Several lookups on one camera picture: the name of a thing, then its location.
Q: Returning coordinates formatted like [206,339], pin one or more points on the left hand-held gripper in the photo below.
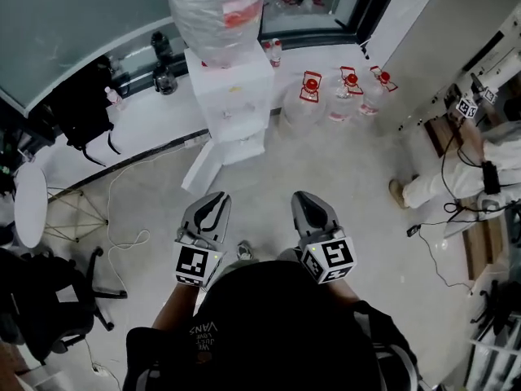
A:
[190,263]

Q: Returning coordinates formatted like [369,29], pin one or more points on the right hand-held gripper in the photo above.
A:
[331,259]

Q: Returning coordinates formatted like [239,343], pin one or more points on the white water dispenser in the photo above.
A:
[232,96]

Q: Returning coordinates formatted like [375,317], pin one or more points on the person's right forearm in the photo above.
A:
[344,291]

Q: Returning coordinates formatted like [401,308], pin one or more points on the person's left forearm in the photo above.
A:
[177,306]

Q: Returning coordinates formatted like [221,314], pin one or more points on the clear jug red cap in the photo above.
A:
[304,108]
[344,104]
[374,98]

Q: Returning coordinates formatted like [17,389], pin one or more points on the large plastic-wrapped water bottle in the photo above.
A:
[211,10]

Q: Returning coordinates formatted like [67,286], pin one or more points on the person's left shoe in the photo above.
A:
[244,250]

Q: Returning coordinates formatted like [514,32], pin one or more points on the white power strip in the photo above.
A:
[196,141]

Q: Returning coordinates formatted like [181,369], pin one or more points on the small black device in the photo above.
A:
[414,231]

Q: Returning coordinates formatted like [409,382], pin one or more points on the white curved ledge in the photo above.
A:
[163,116]

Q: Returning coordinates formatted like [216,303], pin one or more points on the person's black shirt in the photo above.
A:
[277,324]

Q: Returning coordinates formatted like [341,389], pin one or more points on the dark glass pot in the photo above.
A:
[165,80]

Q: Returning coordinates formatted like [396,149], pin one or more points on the white drawer cabinet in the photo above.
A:
[431,104]

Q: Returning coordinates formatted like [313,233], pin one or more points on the black backpack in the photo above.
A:
[81,108]

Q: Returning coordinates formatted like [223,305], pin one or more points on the round white side table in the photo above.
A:
[30,206]

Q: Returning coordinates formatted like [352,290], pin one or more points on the black office chair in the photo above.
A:
[45,300]
[502,312]

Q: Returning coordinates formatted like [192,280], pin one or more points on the white plug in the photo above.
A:
[100,369]

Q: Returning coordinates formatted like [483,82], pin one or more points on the white metal rack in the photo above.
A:
[492,365]

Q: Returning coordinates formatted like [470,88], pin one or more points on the black window frame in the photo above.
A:
[372,6]

